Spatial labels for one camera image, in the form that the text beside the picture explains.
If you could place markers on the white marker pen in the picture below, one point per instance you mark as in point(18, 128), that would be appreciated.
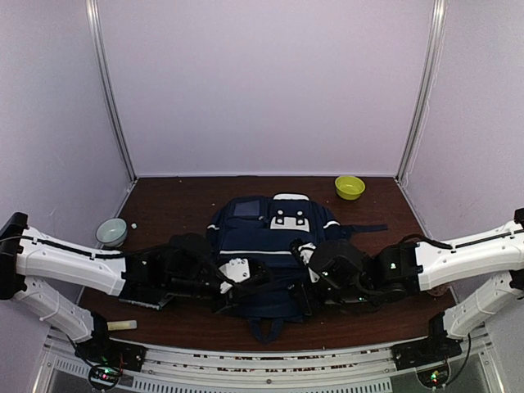
point(156, 305)

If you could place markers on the pale yellow eraser stick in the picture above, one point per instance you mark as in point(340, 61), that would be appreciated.
point(122, 325)

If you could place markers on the left aluminium frame post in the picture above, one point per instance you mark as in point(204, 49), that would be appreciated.
point(95, 26)

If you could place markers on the pale green ceramic bowl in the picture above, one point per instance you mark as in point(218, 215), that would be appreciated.
point(112, 232)

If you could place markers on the patterned mug orange inside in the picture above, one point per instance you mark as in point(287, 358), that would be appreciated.
point(438, 291)

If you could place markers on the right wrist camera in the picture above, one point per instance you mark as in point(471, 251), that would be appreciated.
point(303, 251)

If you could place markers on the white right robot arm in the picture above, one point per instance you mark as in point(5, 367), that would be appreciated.
point(341, 274)

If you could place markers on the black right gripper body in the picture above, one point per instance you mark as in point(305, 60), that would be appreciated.
point(315, 304)

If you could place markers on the aluminium frame post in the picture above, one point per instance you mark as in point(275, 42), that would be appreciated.
point(429, 72)
point(95, 26)

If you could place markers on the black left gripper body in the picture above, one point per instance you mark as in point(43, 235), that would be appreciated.
point(232, 300)

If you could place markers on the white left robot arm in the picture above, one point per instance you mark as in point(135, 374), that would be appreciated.
point(184, 266)

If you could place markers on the lime green bowl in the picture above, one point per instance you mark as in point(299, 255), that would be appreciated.
point(349, 188)

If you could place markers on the front aluminium rail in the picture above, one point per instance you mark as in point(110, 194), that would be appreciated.
point(358, 369)

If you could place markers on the right aluminium frame post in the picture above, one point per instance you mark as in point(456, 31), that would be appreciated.
point(429, 72)

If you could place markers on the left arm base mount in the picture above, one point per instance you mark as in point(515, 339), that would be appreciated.
point(118, 356)

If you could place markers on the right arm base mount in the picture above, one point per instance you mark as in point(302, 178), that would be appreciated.
point(436, 347)

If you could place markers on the navy blue student backpack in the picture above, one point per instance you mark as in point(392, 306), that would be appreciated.
point(263, 228)

